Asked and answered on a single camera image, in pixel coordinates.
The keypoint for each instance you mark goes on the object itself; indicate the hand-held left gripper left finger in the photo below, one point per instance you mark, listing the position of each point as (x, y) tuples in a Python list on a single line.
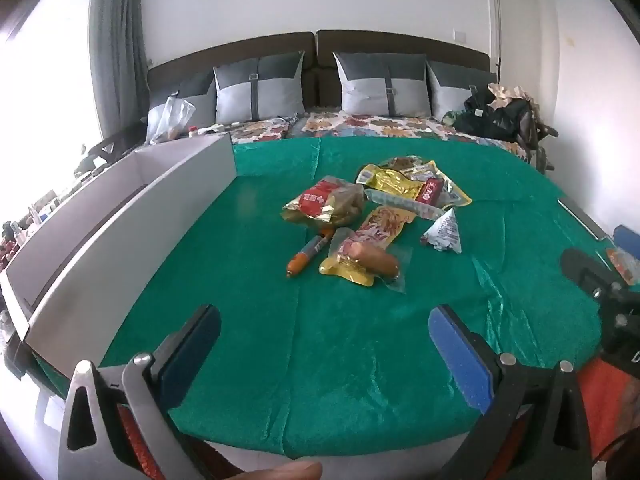
[(192, 355)]

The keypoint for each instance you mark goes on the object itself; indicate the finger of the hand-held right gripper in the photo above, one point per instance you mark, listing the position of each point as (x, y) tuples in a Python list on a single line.
[(627, 237), (582, 270)]

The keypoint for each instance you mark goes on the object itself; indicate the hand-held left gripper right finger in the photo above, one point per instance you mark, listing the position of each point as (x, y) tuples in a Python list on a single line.
[(460, 360)]

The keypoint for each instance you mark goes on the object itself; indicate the white storage box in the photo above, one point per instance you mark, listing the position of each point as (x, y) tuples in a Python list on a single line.
[(125, 240)]

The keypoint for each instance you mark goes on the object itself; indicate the orange striped snack packet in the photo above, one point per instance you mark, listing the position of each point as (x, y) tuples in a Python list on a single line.
[(385, 225)]

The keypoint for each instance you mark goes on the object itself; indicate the long clear snack packet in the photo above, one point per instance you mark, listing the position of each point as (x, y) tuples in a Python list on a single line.
[(395, 202)]

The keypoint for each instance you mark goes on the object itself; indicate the person's left hand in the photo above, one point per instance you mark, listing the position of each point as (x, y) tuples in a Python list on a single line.
[(285, 471)]

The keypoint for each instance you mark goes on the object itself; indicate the orange fabric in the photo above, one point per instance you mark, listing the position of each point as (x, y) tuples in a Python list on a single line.
[(612, 410)]

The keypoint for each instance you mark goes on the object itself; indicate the green cloth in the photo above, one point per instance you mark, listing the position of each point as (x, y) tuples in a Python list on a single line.
[(310, 360)]

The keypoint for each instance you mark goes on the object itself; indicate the white triangular snack packet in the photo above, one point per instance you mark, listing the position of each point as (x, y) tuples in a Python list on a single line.
[(447, 232)]

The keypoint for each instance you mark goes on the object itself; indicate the sausage in yellow packet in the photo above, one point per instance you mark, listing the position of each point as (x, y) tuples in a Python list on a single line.
[(365, 260)]

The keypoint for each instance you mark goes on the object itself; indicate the gold-edged clear snack packet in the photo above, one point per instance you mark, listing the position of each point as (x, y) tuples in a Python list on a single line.
[(457, 197)]

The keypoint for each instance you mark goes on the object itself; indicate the orange sausage stick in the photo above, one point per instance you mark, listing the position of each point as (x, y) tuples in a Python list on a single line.
[(306, 255)]

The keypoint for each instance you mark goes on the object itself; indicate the small red snack packet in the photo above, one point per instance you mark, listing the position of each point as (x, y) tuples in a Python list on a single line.
[(431, 191)]

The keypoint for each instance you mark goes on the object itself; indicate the yellow foil snack packet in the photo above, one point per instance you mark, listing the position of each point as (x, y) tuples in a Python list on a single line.
[(390, 182)]

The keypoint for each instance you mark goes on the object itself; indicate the red and gold snack packet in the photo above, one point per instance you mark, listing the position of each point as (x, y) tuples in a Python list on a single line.
[(315, 202)]

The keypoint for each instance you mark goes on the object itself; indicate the brown snack packet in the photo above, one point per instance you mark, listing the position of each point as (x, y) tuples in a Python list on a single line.
[(405, 162)]

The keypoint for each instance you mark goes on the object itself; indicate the windowsill clutter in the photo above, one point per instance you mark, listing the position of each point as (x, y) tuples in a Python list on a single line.
[(35, 210)]

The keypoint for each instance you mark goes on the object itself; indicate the grey two-tone pillow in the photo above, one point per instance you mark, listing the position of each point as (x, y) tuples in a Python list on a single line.
[(187, 95), (382, 85), (260, 90), (455, 90)]

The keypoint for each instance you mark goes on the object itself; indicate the small red-capped bottle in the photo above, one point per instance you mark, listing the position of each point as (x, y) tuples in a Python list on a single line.
[(192, 132)]

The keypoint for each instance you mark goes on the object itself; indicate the black chair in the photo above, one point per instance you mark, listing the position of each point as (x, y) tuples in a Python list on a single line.
[(112, 142)]

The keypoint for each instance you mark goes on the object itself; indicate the clear plastic bag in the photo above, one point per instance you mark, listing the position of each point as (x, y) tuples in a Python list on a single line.
[(167, 120)]

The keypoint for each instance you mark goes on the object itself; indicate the floral bedsheet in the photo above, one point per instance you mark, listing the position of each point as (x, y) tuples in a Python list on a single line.
[(370, 125)]

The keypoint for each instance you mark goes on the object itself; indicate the brown headboard panel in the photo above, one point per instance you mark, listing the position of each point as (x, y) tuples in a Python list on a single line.
[(230, 47), (400, 42)]

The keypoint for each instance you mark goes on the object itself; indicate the grey curtain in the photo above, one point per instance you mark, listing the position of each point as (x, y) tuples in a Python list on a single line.
[(117, 50)]

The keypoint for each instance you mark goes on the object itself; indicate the white wall outlet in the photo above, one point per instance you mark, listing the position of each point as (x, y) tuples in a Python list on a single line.
[(460, 36)]

